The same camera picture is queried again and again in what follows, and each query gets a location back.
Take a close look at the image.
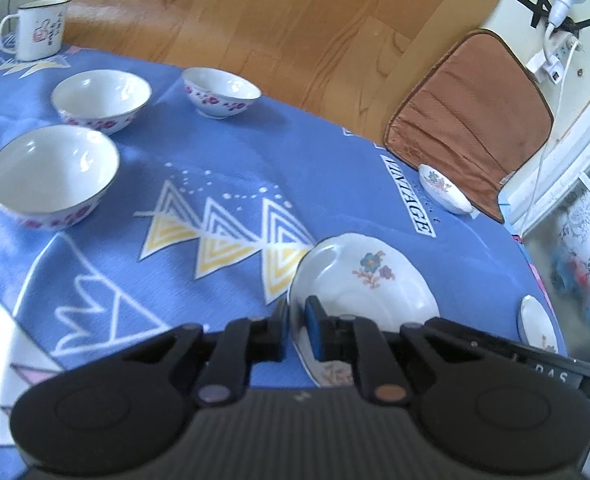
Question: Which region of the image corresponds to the white power cable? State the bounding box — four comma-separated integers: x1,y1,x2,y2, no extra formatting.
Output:
520,40,581,236

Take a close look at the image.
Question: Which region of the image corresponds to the blue printed tablecloth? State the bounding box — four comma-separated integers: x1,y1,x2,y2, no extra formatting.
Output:
0,39,562,461

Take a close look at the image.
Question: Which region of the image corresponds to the white power strip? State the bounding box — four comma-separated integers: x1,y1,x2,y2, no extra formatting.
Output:
544,26,584,62

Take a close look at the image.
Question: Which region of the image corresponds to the white power adapter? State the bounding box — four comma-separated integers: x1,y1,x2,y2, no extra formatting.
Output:
526,52,565,84

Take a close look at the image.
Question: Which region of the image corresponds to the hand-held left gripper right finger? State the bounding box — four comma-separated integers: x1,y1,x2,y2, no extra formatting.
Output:
305,295,458,406

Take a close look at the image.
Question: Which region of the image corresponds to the white enamel mug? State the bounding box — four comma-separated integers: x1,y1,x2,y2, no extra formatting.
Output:
0,0,70,61

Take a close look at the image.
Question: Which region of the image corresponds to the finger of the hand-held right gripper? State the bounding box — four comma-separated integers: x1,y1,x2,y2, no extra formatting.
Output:
425,316,518,358

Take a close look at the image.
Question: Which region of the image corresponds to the brown seat cushion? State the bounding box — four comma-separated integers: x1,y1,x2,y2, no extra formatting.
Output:
383,29,555,224

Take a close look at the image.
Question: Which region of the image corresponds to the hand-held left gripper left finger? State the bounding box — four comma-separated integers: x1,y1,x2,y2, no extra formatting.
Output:
120,305,292,407

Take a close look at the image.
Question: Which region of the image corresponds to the small white floral dish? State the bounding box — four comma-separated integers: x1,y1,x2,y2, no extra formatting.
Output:
418,163,474,216
518,293,559,357

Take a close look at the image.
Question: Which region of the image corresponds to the floral patterned panel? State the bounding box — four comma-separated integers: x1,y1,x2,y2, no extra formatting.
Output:
525,180,590,337

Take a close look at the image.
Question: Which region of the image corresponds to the large white floral plate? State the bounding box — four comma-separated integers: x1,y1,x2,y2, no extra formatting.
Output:
287,233,441,389

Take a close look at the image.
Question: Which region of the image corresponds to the white bowl with pink flowers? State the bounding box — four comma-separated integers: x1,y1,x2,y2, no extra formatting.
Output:
0,125,121,231
52,70,153,135
181,67,263,120

